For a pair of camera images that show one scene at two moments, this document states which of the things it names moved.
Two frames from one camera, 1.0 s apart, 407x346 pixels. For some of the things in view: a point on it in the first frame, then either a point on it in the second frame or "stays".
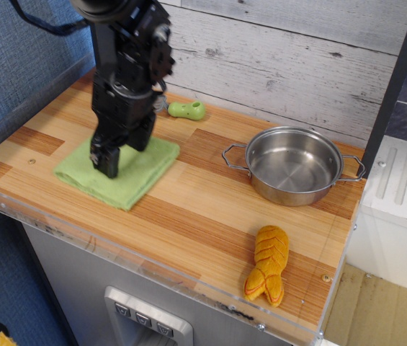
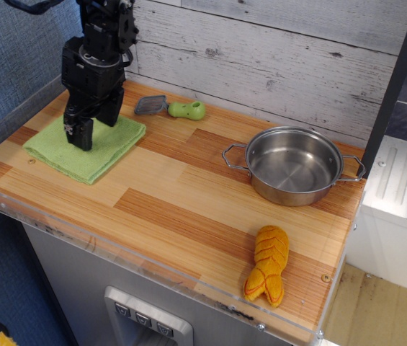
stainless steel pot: (293, 166) stays
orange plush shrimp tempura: (271, 251) stays
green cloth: (137, 171) -> (51, 149)
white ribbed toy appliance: (392, 236) stays
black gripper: (119, 105) -> (89, 88)
